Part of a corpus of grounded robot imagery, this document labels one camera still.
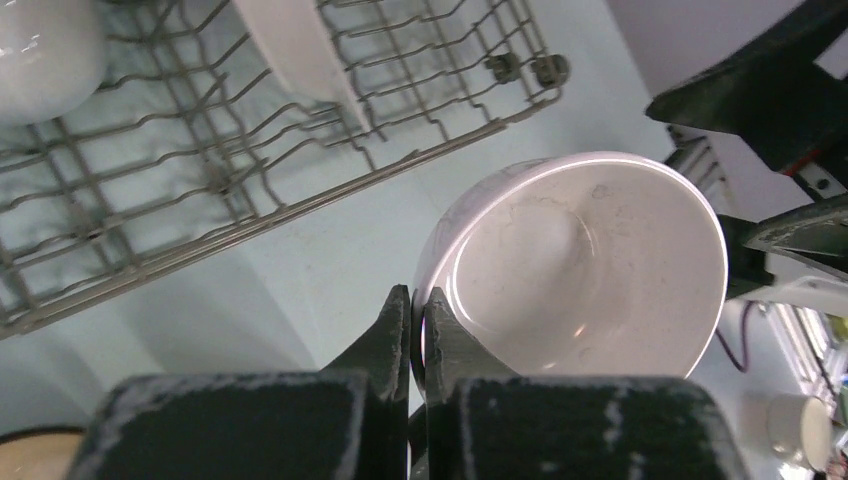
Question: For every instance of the brown rimmed tan bowl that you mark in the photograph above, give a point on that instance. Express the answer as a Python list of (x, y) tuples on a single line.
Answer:
[(44, 454)]

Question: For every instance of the grey wire dish rack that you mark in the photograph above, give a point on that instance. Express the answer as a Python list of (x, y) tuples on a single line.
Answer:
[(191, 145)]

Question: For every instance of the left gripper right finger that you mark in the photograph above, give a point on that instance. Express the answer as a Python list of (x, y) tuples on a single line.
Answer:
[(484, 421)]

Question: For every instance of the white scalloped plate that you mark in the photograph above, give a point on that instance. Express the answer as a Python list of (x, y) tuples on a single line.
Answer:
[(297, 46)]

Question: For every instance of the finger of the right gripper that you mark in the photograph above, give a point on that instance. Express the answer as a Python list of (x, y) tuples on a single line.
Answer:
[(771, 93)]

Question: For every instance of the pink white bowl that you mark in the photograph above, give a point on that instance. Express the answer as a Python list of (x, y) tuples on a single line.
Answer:
[(593, 264)]

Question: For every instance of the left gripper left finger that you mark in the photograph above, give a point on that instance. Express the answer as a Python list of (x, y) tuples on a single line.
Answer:
[(347, 420)]

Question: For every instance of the white ceramic bowl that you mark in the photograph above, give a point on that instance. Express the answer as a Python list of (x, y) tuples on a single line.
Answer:
[(53, 58)]

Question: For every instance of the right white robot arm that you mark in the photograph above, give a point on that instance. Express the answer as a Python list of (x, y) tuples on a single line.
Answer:
[(798, 257)]

